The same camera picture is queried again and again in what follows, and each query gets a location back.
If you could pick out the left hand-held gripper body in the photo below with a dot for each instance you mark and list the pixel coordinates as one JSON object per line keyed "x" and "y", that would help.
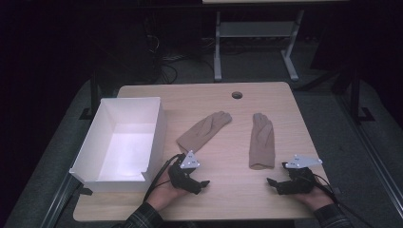
{"x": 180, "y": 175}

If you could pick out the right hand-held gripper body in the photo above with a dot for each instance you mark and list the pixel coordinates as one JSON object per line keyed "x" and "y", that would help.
{"x": 299, "y": 182}

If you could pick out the white box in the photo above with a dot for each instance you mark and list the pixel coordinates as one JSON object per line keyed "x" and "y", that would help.
{"x": 126, "y": 148}

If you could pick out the person's right hand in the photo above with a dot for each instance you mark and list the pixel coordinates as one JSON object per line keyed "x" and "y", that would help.
{"x": 313, "y": 199}

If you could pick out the person's left hand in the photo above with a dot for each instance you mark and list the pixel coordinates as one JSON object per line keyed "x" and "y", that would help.
{"x": 164, "y": 194}

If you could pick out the black metal stand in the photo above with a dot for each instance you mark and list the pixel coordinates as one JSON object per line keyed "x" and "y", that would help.
{"x": 94, "y": 95}
{"x": 355, "y": 95}

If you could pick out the aluminium floor rail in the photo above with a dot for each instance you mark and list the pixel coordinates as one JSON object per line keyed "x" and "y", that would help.
{"x": 58, "y": 202}
{"x": 377, "y": 158}

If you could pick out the white metal desk frame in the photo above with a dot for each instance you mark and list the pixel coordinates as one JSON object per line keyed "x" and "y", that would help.
{"x": 253, "y": 30}

